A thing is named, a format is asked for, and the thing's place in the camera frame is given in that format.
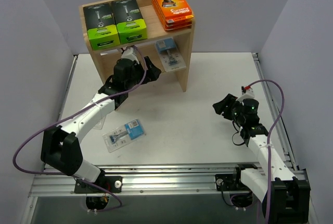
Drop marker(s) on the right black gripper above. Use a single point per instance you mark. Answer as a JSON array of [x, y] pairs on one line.
[[229, 107]]

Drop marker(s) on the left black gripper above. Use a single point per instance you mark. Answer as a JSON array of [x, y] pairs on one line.
[[144, 71]]

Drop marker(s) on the blue razor blister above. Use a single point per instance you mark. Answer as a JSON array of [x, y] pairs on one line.
[[99, 125], [169, 55], [123, 135]]

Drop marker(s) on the green black razor box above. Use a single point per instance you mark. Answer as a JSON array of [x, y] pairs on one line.
[[129, 20], [101, 26]]

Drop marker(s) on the orange Fusion box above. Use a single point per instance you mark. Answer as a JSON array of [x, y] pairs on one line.
[[178, 22], [173, 11], [177, 26]]

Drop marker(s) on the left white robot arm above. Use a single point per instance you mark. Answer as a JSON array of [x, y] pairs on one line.
[[61, 144]]

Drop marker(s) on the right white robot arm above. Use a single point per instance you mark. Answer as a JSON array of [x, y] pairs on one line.
[[284, 197]]

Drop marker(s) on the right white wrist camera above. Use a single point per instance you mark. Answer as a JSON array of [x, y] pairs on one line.
[[247, 92]]

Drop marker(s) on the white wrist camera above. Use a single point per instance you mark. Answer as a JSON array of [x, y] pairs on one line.
[[247, 92], [130, 55]]

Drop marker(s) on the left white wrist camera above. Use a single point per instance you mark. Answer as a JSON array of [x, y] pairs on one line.
[[130, 55]]

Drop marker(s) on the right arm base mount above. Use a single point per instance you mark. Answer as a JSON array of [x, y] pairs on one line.
[[229, 182]]

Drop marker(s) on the aluminium frame rail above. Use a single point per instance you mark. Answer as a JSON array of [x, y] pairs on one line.
[[143, 180]]

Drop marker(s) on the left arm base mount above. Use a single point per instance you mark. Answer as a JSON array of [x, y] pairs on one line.
[[110, 183]]

